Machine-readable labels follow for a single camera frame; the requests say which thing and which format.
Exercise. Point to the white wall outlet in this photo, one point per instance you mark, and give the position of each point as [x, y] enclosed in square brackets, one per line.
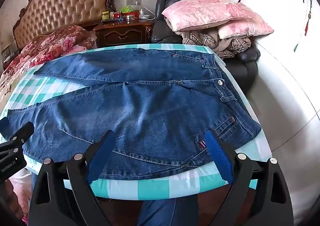
[133, 2]

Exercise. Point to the yellow jar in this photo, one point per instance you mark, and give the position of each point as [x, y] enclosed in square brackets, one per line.
[105, 15]

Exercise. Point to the red floral blanket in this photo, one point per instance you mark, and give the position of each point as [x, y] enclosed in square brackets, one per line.
[47, 43]

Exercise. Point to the round silver tin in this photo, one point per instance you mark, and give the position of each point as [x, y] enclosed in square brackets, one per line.
[130, 17]

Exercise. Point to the dark wooden nightstand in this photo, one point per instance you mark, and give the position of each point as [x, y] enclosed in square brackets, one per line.
[122, 32]

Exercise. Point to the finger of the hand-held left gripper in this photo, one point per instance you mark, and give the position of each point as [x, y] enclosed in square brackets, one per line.
[21, 133]
[3, 126]

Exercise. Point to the green plastic bag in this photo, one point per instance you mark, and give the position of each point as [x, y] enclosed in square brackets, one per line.
[126, 8]

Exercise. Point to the red tassel ornament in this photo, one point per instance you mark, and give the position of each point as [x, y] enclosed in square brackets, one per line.
[307, 23]

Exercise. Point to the large pink floral pillow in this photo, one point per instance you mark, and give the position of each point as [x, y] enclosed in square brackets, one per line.
[207, 12]

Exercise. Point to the teal white checked tablecloth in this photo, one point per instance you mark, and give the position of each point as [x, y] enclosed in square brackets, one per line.
[37, 88]

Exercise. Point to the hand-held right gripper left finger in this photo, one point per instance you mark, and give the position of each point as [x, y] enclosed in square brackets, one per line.
[100, 158]

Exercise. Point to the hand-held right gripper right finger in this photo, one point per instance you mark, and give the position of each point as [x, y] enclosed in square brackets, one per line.
[220, 158]

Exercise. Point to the folded plaid blanket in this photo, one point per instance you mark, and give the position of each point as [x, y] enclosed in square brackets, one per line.
[200, 38]

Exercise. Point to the small pink floral pillow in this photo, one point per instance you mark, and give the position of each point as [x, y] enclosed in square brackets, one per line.
[247, 28]

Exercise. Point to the pink cloth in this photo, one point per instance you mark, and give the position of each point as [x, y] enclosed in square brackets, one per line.
[21, 191]

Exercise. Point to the white wardrobe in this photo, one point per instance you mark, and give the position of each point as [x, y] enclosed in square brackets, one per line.
[275, 15]

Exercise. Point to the tufted tan bed headboard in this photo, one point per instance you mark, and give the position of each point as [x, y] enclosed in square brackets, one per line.
[65, 3]

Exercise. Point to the person's leg in jeans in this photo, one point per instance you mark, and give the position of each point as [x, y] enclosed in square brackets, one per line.
[165, 213]

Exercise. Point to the blue denim pants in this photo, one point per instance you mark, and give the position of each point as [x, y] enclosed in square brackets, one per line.
[150, 106]

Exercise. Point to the person's left hand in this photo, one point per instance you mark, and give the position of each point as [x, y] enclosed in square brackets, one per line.
[10, 196]

